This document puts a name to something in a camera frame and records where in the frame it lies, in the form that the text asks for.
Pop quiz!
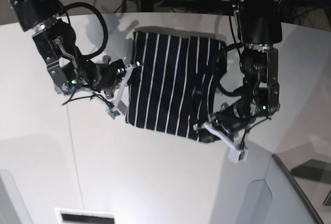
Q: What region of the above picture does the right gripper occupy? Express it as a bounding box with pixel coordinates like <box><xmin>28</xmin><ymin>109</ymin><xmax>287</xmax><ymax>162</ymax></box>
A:
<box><xmin>87</xmin><ymin>59</ymin><xmax>126</xmax><ymax>93</ymax></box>

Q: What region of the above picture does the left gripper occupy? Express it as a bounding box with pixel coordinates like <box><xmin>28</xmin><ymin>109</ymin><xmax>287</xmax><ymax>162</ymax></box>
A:
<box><xmin>209</xmin><ymin>103</ymin><xmax>253</xmax><ymax>139</ymax></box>

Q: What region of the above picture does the navy white striped t-shirt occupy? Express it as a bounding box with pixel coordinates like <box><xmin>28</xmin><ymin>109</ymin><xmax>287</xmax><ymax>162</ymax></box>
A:
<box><xmin>125</xmin><ymin>31</ymin><xmax>225</xmax><ymax>143</ymax></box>

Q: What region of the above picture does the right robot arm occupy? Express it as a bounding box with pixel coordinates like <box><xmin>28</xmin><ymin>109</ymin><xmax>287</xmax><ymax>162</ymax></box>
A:
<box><xmin>8</xmin><ymin>0</ymin><xmax>126</xmax><ymax>95</ymax></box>

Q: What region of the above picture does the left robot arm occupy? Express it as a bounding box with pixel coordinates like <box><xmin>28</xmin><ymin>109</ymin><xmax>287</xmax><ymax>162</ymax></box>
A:
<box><xmin>210</xmin><ymin>0</ymin><xmax>282</xmax><ymax>139</ymax></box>

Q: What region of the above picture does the grey monitor edge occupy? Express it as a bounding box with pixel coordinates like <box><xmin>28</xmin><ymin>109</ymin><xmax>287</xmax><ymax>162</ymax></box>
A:
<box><xmin>272</xmin><ymin>154</ymin><xmax>324</xmax><ymax>224</ymax></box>

